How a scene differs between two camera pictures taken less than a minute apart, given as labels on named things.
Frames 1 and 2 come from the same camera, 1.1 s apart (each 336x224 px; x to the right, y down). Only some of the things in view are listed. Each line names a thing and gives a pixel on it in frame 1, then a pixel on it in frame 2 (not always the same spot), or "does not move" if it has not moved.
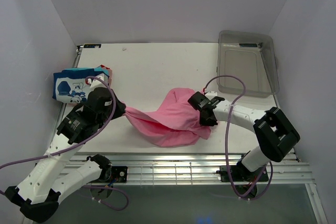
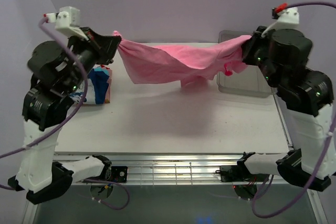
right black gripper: [203, 122] → [256, 38]
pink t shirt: [177, 123] → [192, 64]
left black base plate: [119, 173] does not move
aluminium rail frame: [181, 168] does not move
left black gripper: [120, 107] → [106, 46]
